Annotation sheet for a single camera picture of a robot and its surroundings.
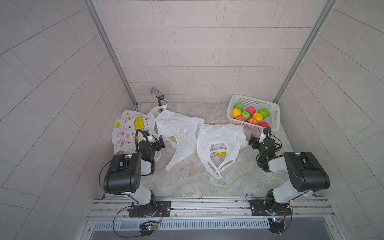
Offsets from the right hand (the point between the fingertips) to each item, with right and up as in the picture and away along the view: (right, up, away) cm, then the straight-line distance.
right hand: (258, 133), depth 94 cm
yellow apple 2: (+3, +10, +7) cm, 13 cm away
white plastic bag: (-27, -5, -11) cm, 30 cm away
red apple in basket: (+5, +6, +2) cm, 8 cm away
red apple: (-9, +9, +5) cm, 14 cm away
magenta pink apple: (-1, +15, +10) cm, 18 cm away
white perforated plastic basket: (+13, +8, +6) cm, 16 cm away
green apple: (-8, +18, +14) cm, 25 cm away
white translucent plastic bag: (-48, +3, 0) cm, 48 cm away
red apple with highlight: (-2, +8, +5) cm, 9 cm away
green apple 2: (+9, +14, +10) cm, 19 cm away
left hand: (-65, -1, -1) cm, 65 cm away
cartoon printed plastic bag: (-83, +4, -5) cm, 83 cm away
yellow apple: (-12, +14, +9) cm, 20 cm away
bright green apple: (-5, +12, +8) cm, 15 cm away
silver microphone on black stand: (-63, +25, -8) cm, 68 cm away
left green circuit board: (-62, -40, -25) cm, 78 cm away
